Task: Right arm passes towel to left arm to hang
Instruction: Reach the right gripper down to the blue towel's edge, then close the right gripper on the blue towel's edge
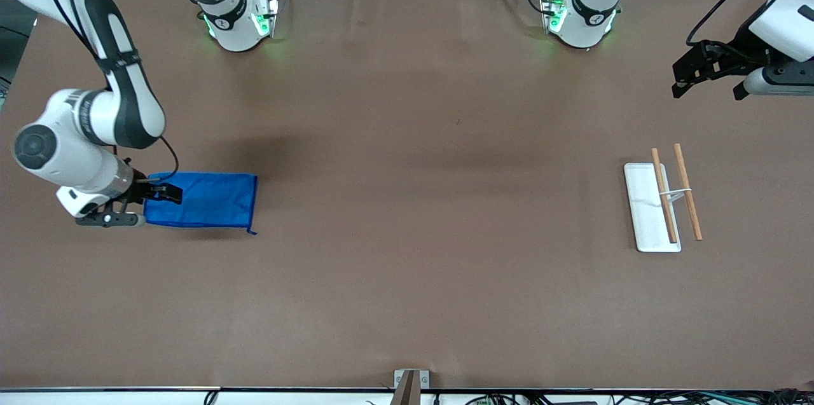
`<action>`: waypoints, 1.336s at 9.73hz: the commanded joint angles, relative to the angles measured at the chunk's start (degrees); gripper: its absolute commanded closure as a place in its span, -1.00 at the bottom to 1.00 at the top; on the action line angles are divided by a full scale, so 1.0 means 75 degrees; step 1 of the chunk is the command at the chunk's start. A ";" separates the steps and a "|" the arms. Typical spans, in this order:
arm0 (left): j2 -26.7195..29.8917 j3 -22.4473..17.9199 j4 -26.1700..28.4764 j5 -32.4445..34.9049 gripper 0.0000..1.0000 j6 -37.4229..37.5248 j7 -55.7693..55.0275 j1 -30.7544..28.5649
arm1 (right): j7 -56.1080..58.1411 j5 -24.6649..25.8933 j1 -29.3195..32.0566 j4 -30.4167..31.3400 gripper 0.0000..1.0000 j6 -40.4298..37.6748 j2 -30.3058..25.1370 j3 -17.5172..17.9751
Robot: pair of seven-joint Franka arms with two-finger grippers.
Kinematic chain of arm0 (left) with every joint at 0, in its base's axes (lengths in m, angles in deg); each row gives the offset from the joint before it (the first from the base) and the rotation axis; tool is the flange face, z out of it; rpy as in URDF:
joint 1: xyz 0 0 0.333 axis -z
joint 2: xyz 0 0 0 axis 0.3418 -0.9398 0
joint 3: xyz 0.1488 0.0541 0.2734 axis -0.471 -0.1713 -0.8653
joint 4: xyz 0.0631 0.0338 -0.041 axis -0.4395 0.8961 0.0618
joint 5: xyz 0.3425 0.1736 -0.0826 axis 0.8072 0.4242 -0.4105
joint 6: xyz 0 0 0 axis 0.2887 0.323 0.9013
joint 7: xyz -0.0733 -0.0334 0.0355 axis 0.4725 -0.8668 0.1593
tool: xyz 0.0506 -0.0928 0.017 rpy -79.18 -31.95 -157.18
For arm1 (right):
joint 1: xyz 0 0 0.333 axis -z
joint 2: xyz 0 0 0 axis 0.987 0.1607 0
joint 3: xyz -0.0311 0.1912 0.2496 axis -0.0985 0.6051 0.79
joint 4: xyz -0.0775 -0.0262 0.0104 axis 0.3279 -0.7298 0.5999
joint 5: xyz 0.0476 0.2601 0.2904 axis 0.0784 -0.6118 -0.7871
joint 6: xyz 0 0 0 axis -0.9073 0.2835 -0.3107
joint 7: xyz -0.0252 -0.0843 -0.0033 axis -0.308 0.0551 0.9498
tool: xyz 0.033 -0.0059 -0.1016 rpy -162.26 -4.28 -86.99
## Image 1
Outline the blue towel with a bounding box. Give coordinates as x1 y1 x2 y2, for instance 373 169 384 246
144 172 259 235

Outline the white rack with wooden rods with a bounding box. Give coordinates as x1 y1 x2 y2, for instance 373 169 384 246
623 143 704 254

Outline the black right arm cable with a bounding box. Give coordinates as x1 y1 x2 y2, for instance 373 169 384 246
32 0 181 184

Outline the grey metal camera bracket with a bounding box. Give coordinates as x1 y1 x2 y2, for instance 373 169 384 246
390 369 431 405

